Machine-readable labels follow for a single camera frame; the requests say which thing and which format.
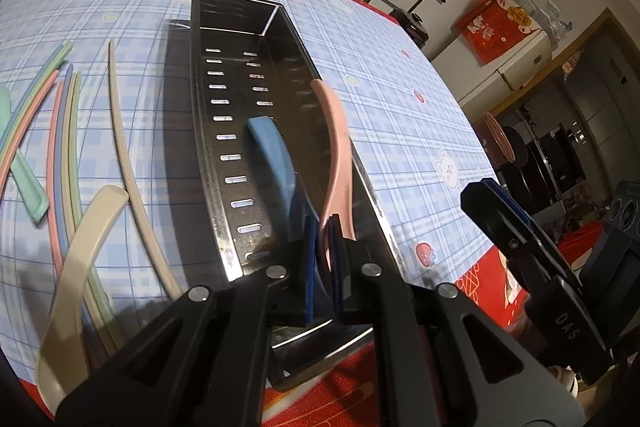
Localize glass jars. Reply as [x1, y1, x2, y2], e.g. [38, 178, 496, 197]
[512, 0, 573, 44]

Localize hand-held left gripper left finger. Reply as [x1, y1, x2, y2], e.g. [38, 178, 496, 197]
[55, 214, 321, 427]

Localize small black box device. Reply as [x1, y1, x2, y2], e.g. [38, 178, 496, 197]
[390, 8, 429, 51]

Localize pink chopstick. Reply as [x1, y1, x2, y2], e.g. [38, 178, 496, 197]
[0, 69, 62, 192]

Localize white cabinet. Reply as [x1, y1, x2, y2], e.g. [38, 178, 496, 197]
[429, 27, 553, 108]

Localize red patterned tablecloth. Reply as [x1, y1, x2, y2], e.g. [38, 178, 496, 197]
[0, 0, 601, 427]

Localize beige chopstick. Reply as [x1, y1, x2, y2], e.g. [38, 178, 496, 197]
[108, 39, 184, 300]
[65, 72, 113, 353]

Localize red gift bag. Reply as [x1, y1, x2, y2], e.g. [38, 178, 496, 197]
[454, 0, 544, 66]

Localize pink spoon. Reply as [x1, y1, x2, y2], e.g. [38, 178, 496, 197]
[310, 79, 359, 279]

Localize metal utensil tray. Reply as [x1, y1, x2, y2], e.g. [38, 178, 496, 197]
[167, 0, 401, 393]

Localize beige spoon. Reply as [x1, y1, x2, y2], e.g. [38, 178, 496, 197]
[36, 185, 130, 408]

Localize green spoon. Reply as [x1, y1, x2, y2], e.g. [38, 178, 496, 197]
[0, 86, 51, 226]

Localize blue plaid tablecloth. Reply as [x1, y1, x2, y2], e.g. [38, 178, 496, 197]
[0, 0, 501, 358]

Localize blue spoon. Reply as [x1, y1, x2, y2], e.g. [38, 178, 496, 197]
[246, 117, 321, 258]

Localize green chopstick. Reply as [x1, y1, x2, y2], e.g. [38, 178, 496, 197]
[0, 43, 72, 152]
[72, 72, 123, 353]

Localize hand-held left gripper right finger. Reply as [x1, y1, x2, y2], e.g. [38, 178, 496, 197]
[327, 214, 586, 427]

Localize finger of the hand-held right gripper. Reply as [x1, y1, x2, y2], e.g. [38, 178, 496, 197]
[460, 182, 582, 304]
[481, 178, 572, 266]

